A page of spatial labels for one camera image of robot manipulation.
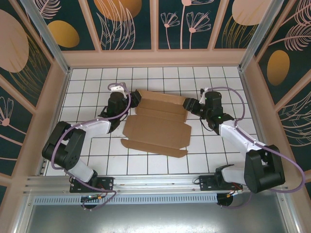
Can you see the aluminium table edge strip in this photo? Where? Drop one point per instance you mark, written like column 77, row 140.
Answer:
column 62, row 97
column 249, row 97

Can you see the brown cardboard paper box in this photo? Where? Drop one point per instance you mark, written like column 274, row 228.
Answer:
column 158, row 128

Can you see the grey metal sheet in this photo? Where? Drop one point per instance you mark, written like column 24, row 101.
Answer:
column 155, row 218

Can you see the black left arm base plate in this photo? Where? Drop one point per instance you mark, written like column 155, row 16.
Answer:
column 107, row 184

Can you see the aluminium frame post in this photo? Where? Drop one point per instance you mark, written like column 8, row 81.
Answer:
column 259, row 36
column 49, row 36

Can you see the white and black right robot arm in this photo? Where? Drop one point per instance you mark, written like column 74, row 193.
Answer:
column 238, row 136

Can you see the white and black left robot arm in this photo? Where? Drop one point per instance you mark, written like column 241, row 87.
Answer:
column 97, row 126

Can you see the aluminium mounting rail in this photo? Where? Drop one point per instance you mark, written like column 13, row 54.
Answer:
column 155, row 180

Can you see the yellow plug connector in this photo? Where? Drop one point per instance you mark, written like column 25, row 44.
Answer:
column 229, row 195

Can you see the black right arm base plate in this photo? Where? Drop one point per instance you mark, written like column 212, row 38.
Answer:
column 206, row 183

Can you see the small green circuit board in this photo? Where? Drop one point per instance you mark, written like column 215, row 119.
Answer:
column 91, row 197

